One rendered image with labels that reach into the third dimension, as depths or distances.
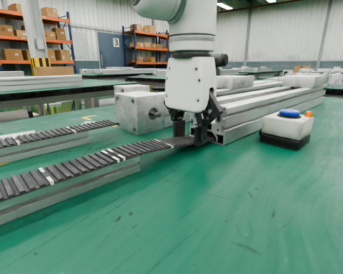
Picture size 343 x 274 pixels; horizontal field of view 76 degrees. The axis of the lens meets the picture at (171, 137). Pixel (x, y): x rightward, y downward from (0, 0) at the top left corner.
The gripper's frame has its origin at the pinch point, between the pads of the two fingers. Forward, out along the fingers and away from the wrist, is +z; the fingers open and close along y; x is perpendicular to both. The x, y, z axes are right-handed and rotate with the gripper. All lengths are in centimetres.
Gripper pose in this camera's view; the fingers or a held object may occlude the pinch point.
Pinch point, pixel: (189, 133)
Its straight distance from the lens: 46.2
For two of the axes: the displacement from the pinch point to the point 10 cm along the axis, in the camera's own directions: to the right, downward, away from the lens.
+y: 6.9, 2.3, -6.8
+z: 0.0, 9.5, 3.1
